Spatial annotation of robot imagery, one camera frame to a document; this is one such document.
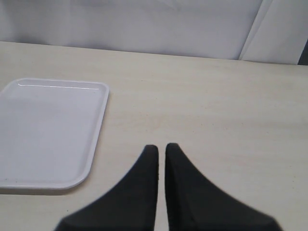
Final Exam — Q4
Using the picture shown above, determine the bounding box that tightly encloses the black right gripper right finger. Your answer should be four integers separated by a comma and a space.
165, 143, 281, 231

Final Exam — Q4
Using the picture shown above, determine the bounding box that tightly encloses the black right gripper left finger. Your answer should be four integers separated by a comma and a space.
55, 145, 158, 231

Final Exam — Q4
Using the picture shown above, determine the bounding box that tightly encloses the white plastic tray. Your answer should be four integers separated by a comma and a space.
0, 78, 109, 191

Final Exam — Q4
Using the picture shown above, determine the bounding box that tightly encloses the white backdrop curtain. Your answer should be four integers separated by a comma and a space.
0, 0, 308, 65

